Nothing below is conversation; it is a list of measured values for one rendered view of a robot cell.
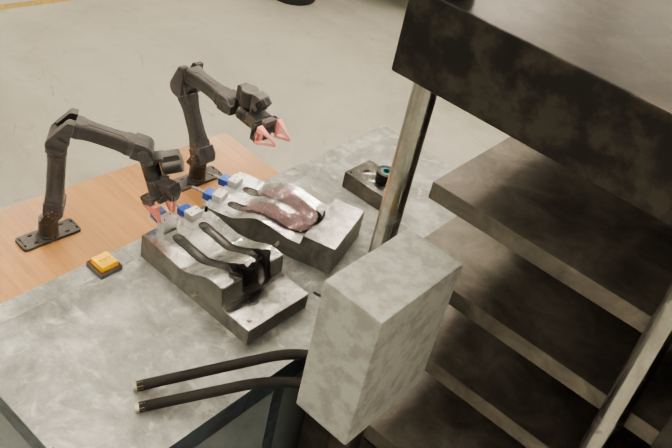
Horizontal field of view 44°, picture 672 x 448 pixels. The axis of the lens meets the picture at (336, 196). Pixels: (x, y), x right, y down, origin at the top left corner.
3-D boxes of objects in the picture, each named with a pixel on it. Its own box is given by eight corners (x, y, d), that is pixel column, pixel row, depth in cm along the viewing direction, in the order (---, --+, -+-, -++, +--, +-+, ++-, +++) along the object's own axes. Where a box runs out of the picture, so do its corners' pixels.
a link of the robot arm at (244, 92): (266, 89, 268) (243, 72, 274) (246, 96, 263) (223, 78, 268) (261, 119, 275) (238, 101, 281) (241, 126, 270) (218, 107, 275)
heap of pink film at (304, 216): (237, 212, 285) (239, 194, 280) (261, 188, 299) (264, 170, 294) (303, 241, 279) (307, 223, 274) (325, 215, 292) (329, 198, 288)
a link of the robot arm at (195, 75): (248, 96, 276) (192, 54, 290) (227, 102, 270) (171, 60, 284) (243, 126, 283) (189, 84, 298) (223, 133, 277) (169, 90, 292)
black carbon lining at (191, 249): (168, 242, 264) (170, 219, 259) (206, 223, 275) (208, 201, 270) (242, 302, 248) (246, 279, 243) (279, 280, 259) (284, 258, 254)
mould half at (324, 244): (201, 217, 288) (204, 192, 282) (238, 183, 308) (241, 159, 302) (329, 274, 276) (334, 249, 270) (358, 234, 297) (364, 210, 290)
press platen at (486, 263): (395, 267, 216) (399, 253, 213) (582, 141, 291) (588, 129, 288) (652, 446, 183) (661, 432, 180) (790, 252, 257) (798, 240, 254)
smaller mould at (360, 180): (341, 186, 319) (344, 171, 315) (365, 173, 329) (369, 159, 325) (380, 212, 310) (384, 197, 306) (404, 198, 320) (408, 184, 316)
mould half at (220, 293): (140, 255, 267) (142, 223, 259) (201, 226, 285) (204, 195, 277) (246, 345, 244) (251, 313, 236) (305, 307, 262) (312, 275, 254)
